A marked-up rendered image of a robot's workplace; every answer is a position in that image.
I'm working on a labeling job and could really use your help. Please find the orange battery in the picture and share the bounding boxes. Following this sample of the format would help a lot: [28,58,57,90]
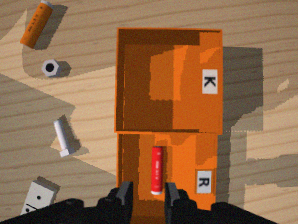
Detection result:
[20,0,54,49]

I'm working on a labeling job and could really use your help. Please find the grey hex nut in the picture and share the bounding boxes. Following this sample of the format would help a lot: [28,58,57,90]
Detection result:
[41,59,62,78]

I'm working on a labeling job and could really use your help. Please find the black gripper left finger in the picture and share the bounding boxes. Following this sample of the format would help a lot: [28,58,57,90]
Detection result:
[0,181,133,224]

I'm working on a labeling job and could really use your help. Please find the grey domino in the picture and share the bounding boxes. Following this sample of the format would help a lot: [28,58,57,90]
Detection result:
[21,180,57,215]

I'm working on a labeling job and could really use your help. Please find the orange open-top bins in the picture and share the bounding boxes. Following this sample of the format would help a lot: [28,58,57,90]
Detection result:
[114,27,223,224]

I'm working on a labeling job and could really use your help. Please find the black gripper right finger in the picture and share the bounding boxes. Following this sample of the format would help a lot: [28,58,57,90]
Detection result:
[164,182,278,224]

